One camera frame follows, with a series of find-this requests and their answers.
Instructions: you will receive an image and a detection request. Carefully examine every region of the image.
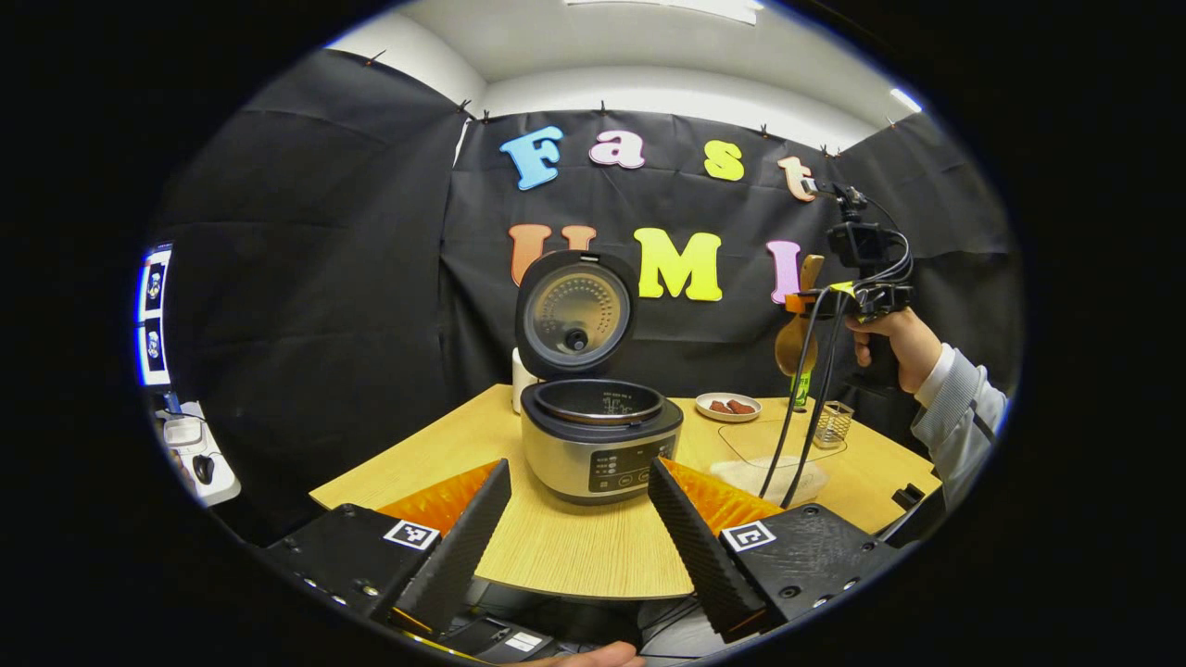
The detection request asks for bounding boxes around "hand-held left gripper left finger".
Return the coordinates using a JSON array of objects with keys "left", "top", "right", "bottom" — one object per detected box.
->
[{"left": 261, "top": 458, "right": 512, "bottom": 636}]

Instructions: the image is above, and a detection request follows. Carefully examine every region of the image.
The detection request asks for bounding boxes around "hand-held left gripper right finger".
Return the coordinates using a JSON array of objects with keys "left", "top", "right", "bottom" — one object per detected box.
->
[{"left": 647, "top": 457, "right": 904, "bottom": 642}]

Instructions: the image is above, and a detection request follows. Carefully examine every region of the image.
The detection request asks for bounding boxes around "wooden spoon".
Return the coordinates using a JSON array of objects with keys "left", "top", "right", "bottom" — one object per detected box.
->
[{"left": 775, "top": 254, "right": 826, "bottom": 379}]

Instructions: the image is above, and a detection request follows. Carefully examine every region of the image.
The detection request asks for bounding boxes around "clear box of rice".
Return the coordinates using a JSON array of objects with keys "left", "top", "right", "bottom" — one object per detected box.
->
[{"left": 709, "top": 419, "right": 849, "bottom": 508}]

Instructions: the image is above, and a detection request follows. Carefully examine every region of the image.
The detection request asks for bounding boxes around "metal mesh chopstick holder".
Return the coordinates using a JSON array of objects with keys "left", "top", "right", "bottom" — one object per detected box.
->
[{"left": 812, "top": 400, "right": 855, "bottom": 450}]

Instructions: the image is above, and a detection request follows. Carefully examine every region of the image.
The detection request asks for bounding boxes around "black silver rice cooker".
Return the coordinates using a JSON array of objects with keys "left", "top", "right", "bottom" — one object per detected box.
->
[{"left": 515, "top": 250, "right": 685, "bottom": 506}]

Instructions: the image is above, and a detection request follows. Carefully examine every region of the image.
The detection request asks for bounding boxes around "black device white label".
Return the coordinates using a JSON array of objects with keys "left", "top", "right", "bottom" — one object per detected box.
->
[{"left": 445, "top": 613, "right": 557, "bottom": 664}]

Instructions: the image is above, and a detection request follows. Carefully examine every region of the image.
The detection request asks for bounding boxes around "white round plate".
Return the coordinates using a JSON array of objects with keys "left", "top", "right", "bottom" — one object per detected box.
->
[{"left": 695, "top": 392, "right": 763, "bottom": 423}]

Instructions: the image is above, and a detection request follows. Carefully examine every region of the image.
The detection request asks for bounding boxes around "white toaster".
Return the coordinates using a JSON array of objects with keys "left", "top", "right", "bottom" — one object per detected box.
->
[{"left": 511, "top": 347, "right": 540, "bottom": 415}]

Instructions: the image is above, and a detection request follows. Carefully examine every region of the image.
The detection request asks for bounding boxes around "black table clamp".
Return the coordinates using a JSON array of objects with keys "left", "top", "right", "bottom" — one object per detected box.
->
[{"left": 891, "top": 482, "right": 946, "bottom": 547}]

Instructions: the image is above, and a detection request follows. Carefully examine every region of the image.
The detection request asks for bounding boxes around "black backdrop cloth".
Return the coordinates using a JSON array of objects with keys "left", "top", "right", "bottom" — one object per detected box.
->
[{"left": 153, "top": 48, "right": 1020, "bottom": 547}]

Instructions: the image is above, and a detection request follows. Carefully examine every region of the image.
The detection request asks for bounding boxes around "long ceiling light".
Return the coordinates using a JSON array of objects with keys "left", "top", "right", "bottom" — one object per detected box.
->
[{"left": 565, "top": 0, "right": 765, "bottom": 24}]

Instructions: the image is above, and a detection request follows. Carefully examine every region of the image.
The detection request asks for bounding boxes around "computer monitor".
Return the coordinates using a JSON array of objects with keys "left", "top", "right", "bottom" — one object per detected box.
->
[{"left": 136, "top": 243, "right": 174, "bottom": 388}]

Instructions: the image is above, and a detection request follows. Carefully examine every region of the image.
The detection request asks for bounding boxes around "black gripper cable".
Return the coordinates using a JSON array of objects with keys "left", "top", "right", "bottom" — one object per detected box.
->
[{"left": 758, "top": 199, "right": 914, "bottom": 510}]

